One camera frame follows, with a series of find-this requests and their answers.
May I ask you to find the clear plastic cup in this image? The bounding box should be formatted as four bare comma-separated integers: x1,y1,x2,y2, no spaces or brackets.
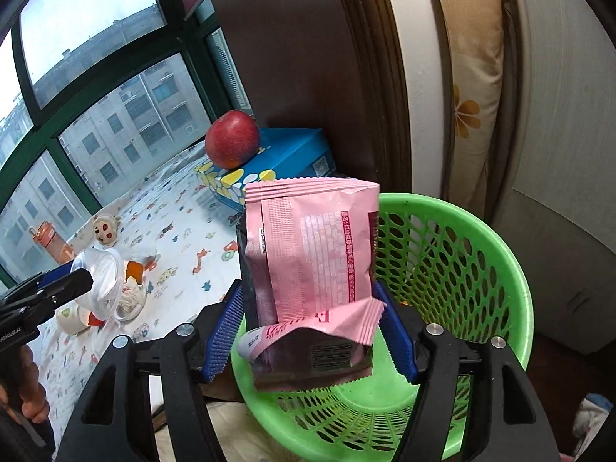
71,247,125,320

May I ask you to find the pink snack wrapper bag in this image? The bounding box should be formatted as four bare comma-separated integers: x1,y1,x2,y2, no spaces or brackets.
238,177,385,392

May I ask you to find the person left hand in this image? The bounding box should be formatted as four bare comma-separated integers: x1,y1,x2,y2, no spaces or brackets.
17,345,50,424

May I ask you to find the green plastic mesh basket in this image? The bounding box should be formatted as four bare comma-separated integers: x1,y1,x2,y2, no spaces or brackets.
231,193,534,461

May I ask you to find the orange water bottle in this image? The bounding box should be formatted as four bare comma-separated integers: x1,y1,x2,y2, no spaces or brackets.
29,221,75,265

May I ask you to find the cartoon print bed sheet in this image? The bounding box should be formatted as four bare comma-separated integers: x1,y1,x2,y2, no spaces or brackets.
31,145,239,441

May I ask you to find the cream round toy face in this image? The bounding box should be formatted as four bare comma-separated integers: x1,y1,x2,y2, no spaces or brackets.
92,214,120,247

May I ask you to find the blue yellow tissue box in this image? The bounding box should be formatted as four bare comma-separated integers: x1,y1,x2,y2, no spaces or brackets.
194,128,336,212

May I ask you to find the red apple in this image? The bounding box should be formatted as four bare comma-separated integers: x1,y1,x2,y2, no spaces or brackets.
205,110,260,170

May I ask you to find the dark wooden headboard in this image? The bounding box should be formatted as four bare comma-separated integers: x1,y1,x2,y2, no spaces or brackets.
212,0,411,192

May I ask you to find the green window frame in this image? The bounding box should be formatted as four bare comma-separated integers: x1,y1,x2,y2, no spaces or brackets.
1,0,248,288

